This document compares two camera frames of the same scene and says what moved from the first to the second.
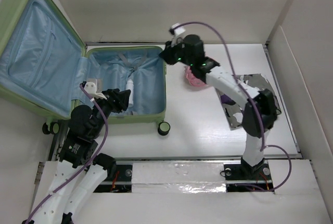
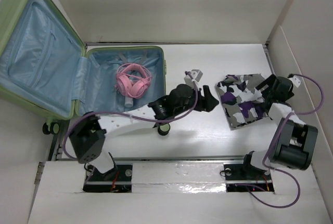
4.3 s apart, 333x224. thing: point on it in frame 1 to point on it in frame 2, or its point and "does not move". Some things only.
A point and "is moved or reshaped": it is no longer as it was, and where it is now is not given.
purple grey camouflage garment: x=233 y=109 does not move
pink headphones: x=193 y=80 is moved or reshaped
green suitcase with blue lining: x=43 y=64 does not move
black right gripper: x=167 y=54 to x=269 y=81
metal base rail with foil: x=196 y=175 does not move
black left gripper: x=118 y=99 to x=205 y=103
